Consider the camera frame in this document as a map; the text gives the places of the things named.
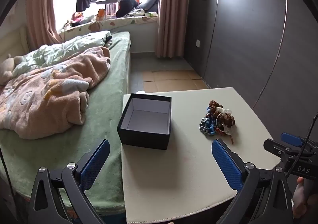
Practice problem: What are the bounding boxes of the pink fleece blanket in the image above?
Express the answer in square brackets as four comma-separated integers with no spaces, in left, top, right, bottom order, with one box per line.
[0,46,111,140]

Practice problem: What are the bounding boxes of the pile of mixed jewelry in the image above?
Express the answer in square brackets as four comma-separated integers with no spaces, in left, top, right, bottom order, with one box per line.
[199,100,236,145]

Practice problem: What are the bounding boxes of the heap of colourful toys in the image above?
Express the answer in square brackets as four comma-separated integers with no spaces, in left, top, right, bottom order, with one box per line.
[64,11,96,28]

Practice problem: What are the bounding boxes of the brown seed bead bracelet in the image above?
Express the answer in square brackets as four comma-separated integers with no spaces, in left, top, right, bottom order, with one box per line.
[209,100,236,128]

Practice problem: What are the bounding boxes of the beige plush toy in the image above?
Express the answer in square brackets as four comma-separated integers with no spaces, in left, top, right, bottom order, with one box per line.
[0,54,24,85]

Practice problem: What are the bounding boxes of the black cardboard box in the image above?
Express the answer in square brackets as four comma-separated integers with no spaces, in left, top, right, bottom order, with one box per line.
[117,93,172,150]

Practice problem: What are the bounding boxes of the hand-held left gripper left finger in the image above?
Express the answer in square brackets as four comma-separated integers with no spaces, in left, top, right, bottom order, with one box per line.
[26,139,110,224]

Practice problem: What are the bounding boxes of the pink curtain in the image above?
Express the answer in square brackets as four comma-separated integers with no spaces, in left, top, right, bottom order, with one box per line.
[156,0,190,59]
[26,0,65,45]

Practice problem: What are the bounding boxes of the dark bag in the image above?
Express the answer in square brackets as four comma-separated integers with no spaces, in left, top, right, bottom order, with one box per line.
[115,0,140,18]

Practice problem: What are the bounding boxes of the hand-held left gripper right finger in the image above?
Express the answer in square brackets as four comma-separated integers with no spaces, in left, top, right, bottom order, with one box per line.
[211,139,294,224]

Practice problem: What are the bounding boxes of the patterned window seat cushion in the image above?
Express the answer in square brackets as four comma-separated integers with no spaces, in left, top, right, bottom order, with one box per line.
[61,14,159,42]

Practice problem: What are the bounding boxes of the person's right hand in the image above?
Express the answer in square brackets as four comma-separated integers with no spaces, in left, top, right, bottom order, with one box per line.
[292,176,310,217]

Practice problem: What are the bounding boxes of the bed with green sheet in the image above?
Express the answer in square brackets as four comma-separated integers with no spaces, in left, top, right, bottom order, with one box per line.
[0,30,131,214]

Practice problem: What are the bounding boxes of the grey pillow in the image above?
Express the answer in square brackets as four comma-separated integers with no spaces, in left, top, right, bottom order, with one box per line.
[137,0,160,13]

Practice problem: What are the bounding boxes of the dark brown wardrobe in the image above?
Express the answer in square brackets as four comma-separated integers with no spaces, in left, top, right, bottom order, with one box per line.
[189,0,318,145]

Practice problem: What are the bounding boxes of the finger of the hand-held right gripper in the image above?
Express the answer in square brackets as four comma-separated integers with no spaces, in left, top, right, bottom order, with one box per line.
[263,139,290,158]
[280,132,304,148]

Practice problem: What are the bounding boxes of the small white rack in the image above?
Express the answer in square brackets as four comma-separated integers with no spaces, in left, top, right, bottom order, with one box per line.
[96,0,120,19]

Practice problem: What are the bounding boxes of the pale green floral quilt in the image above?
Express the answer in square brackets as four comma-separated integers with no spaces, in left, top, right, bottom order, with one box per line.
[12,30,112,78]

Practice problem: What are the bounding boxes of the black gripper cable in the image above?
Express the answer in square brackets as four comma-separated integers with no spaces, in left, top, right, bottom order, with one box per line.
[284,113,318,179]

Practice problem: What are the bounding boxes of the flat cardboard sheet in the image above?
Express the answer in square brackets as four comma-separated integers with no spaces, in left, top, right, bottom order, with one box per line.
[142,70,208,93]

